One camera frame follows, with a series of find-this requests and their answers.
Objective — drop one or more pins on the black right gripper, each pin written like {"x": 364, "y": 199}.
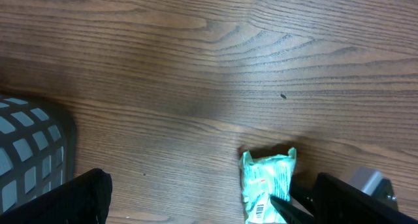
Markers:
{"x": 301, "y": 192}

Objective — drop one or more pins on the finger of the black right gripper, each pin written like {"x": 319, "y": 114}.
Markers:
{"x": 290, "y": 213}

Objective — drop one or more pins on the dark grey plastic basket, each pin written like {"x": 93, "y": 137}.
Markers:
{"x": 38, "y": 146}

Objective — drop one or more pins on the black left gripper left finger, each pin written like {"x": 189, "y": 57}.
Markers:
{"x": 84, "y": 199}

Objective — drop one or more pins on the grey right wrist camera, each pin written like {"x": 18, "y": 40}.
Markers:
{"x": 363, "y": 178}

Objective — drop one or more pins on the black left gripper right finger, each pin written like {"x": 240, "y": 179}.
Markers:
{"x": 336, "y": 202}

